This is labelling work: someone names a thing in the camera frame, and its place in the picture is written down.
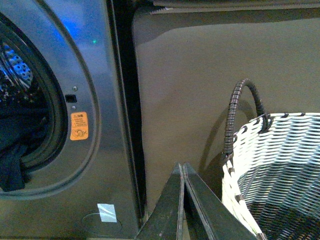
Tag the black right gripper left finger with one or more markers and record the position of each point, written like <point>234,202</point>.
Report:
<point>167,219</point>

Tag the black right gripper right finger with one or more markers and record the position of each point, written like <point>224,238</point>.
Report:
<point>206,216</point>

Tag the white woven laundry basket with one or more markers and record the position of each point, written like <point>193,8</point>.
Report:
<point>271,168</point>

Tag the navy blue polo shirt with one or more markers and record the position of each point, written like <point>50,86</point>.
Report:
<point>21,132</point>

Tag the white tape label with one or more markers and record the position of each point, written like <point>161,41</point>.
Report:
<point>107,213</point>

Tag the grey front-load washing machine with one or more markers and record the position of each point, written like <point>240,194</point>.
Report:
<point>68,167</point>

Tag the grey cabinet panel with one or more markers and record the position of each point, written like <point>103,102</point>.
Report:
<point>191,53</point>

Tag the orange warning sticker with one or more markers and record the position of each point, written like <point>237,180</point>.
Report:
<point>79,126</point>

